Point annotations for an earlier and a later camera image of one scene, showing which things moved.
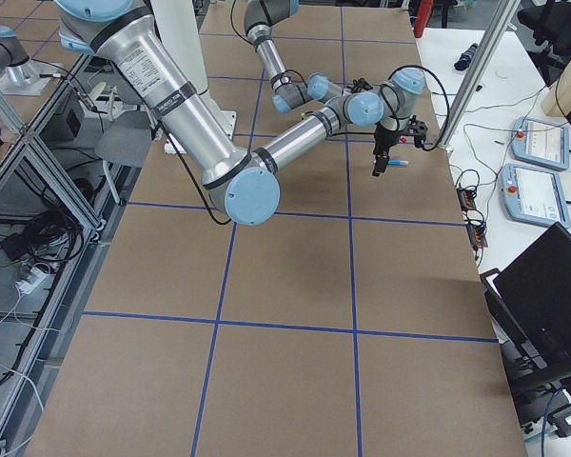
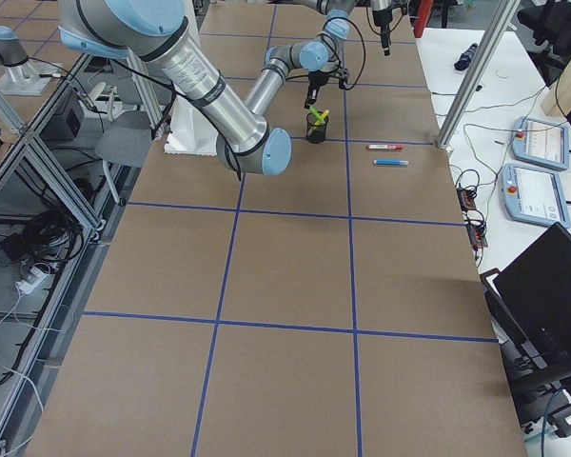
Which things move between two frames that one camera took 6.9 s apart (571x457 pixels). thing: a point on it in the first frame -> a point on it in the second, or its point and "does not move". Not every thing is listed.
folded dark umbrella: [464, 59] does not move
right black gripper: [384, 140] -> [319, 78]
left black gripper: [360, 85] -> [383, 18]
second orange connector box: [476, 233] does not move
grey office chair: [125, 142] does not move
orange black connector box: [465, 198] does not move
